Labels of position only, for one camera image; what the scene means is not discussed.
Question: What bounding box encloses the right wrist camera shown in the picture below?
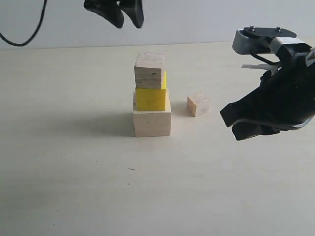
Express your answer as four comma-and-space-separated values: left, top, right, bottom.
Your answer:
232, 26, 315, 67

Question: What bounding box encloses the small light wooden cube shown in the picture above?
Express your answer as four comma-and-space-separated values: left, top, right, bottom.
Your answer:
187, 91, 210, 117

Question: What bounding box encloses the yellow cube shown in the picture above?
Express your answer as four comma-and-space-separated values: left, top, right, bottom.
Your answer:
135, 71, 168, 111

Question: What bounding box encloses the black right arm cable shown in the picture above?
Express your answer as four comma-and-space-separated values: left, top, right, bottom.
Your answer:
227, 49, 315, 132

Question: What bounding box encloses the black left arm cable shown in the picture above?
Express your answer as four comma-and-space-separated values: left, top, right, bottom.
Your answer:
0, 0, 48, 47

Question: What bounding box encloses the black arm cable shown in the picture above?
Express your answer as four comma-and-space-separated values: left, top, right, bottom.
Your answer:
0, 0, 48, 47
227, 49, 315, 132

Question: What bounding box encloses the medium plywood cube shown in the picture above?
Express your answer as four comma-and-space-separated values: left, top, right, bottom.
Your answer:
134, 52, 165, 89

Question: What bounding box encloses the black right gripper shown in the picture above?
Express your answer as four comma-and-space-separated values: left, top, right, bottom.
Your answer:
220, 60, 315, 141

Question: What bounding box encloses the large pale wooden cube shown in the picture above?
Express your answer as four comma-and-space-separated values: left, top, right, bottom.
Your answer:
132, 89, 171, 137

